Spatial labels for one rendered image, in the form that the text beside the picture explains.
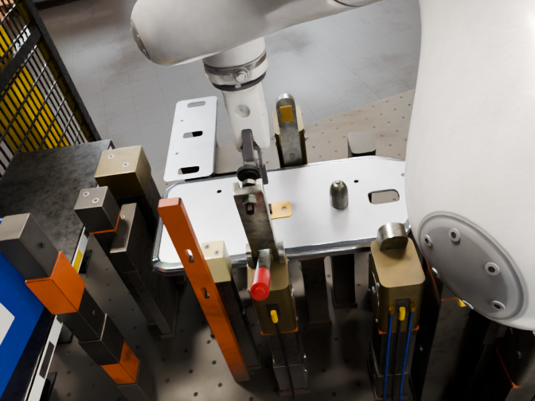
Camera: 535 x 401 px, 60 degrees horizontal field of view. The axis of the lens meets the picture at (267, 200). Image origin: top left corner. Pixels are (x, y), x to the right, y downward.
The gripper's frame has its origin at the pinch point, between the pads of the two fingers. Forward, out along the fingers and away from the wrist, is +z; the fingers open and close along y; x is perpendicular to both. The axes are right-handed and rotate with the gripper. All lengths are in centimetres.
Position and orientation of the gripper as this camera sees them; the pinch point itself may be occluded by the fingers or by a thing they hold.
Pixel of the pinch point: (256, 160)
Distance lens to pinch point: 73.2
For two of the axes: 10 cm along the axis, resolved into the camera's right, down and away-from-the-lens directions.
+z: 1.5, 7.0, 7.0
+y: -0.4, -7.0, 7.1
